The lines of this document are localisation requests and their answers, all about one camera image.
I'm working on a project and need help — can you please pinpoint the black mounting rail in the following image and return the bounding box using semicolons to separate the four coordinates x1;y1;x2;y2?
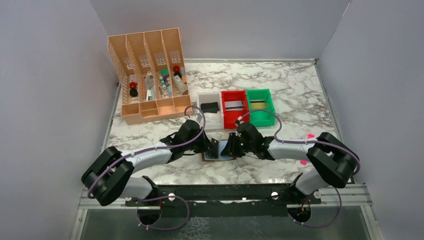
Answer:
79;182;369;220

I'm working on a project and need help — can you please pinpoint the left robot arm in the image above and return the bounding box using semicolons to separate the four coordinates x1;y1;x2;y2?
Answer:
81;119;213;206

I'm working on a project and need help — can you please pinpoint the pink highlighter marker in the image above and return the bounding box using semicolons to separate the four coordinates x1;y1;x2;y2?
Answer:
300;133;315;165

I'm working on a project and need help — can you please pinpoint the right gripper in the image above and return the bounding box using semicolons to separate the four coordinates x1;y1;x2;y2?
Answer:
221;132;255;157

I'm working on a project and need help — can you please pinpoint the brown leather card holder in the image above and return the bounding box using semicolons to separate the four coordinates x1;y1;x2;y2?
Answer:
201;138;237;162

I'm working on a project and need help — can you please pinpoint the gold card in green bin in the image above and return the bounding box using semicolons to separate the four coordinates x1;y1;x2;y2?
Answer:
249;100;267;110

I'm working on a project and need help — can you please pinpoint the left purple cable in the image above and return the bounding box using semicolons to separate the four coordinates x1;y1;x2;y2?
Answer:
87;105;207;231

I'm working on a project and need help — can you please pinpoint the red plastic bin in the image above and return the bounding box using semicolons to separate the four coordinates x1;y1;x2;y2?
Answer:
221;90;249;129

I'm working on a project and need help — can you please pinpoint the black card in white bin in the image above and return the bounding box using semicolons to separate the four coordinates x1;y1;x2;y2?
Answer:
200;102;220;114

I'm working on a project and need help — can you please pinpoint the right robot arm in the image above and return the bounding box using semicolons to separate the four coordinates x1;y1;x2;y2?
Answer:
221;122;360;204

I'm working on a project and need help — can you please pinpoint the purple cable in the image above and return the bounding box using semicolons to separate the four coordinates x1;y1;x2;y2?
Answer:
87;105;207;231
235;109;361;229

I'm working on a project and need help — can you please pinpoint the green plastic bin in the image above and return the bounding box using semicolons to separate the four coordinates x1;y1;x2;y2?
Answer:
245;88;275;127

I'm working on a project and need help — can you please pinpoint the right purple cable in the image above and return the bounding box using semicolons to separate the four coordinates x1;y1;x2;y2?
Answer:
235;109;361;229

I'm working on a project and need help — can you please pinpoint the orange desk organizer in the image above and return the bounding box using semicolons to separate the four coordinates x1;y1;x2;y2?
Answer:
107;28;193;125

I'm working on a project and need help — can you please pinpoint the silver card in red bin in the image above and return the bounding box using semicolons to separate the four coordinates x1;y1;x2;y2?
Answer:
224;100;244;111

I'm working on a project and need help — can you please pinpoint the red black stamp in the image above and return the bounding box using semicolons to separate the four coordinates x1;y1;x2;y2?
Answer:
129;81;138;98

